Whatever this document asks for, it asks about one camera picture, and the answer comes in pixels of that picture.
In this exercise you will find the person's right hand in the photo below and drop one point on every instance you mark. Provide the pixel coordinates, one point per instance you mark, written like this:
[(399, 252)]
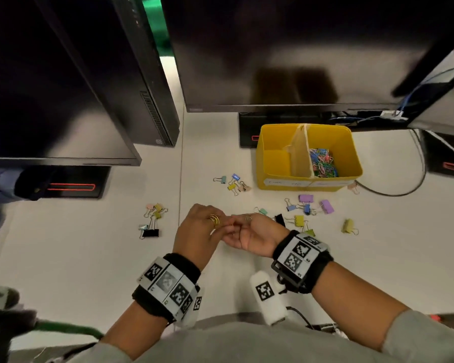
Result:
[(259, 236)]

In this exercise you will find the person's left hand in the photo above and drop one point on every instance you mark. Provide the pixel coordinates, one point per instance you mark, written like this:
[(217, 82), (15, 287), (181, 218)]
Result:
[(196, 234)]

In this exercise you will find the large mint green binder clip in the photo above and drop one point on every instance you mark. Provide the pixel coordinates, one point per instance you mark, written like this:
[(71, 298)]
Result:
[(263, 211)]

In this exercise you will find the large black binder clip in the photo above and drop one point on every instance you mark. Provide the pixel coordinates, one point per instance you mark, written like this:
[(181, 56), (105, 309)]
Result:
[(150, 233), (280, 220)]

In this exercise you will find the light blue binder clip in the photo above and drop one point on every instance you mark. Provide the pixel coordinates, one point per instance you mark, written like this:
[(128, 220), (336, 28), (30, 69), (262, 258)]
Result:
[(291, 207)]

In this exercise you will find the small yellow binder clip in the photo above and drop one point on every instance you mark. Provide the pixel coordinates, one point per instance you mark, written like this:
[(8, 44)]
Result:
[(158, 207), (157, 215), (231, 187)]

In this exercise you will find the small pink binder clip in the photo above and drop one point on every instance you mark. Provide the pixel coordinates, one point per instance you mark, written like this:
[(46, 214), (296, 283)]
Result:
[(150, 206), (245, 187)]

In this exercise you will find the lime green binder clip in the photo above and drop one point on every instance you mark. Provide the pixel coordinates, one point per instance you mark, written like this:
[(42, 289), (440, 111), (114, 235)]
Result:
[(310, 232)]

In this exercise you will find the small light teal binder clip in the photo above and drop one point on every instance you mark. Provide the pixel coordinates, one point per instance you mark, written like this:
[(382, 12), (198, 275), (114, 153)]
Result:
[(143, 227)]

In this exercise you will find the dark blue binder clip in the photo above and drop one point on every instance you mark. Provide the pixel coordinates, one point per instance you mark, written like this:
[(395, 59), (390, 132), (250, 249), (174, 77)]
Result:
[(307, 209)]

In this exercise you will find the small mint green binder clip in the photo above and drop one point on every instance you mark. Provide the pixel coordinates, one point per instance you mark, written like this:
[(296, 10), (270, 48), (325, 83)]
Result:
[(222, 179)]

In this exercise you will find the purple binder clip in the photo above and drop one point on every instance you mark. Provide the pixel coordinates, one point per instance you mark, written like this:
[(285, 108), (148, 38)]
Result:
[(327, 206), (306, 198)]

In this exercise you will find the small blue binder clip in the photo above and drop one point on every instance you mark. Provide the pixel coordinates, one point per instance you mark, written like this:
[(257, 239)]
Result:
[(235, 177)]

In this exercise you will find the yellow divided plastic bin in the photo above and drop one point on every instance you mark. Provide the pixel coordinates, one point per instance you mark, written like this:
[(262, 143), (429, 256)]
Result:
[(274, 170)]

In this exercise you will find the heap of sorted paper clips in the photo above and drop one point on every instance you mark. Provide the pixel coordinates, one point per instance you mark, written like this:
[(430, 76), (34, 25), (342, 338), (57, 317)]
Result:
[(322, 163)]

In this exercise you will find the small rose gold binder clip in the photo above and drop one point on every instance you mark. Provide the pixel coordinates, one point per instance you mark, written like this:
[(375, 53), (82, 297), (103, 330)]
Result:
[(352, 186)]

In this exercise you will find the person's gray sweatshirt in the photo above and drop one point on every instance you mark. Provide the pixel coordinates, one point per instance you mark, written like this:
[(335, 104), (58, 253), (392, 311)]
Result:
[(268, 345)]

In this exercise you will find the black wristband with markers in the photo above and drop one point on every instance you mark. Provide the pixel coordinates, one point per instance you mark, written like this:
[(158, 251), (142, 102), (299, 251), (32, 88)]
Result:
[(302, 257), (166, 285)]

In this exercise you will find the black monitor stand base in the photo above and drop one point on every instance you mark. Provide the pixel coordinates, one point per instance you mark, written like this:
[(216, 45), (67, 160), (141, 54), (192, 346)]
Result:
[(435, 158), (98, 181)]

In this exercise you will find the green cloth strip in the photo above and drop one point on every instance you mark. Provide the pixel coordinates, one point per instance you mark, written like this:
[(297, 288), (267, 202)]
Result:
[(68, 328)]

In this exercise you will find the black desktop computer tower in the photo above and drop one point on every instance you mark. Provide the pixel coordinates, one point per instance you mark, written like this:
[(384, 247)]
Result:
[(136, 71)]

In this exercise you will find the orange and black shoe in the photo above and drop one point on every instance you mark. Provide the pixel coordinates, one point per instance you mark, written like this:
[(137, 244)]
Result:
[(435, 318)]

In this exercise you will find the black computer monitor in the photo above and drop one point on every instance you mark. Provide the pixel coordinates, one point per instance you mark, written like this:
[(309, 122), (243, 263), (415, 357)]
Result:
[(41, 102), (287, 41), (450, 113)]

